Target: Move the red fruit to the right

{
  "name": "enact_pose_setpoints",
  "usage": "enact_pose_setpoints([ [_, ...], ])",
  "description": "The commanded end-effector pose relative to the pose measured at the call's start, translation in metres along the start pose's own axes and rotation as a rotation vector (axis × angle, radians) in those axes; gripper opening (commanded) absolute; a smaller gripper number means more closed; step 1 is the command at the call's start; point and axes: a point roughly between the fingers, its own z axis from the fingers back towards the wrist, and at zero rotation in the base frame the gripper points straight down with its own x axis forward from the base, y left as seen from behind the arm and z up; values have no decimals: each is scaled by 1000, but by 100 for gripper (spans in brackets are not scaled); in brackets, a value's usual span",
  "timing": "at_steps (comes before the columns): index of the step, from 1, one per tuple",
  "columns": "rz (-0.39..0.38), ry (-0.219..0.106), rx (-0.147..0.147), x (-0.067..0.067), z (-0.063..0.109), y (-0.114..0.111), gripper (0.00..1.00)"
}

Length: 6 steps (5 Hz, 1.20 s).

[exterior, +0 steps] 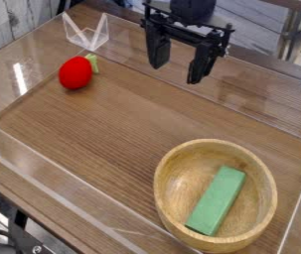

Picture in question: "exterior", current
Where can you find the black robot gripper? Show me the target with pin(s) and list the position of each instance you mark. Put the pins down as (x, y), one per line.
(187, 21)

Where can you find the wooden bowl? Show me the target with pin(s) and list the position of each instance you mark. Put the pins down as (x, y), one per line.
(183, 177)

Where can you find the clear acrylic tray walls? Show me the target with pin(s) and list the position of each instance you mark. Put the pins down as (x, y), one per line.
(81, 148)

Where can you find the metal stand in background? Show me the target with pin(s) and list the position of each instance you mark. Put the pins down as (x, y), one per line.
(291, 43)

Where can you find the green rectangular block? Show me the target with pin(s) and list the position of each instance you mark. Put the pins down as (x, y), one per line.
(214, 205)

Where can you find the clear acrylic corner bracket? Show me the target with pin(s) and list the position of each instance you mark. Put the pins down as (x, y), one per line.
(88, 38)

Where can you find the black table leg bracket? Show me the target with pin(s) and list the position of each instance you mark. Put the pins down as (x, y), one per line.
(28, 243)

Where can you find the red plush fruit green stem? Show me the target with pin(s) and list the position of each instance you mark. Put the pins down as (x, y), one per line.
(77, 71)

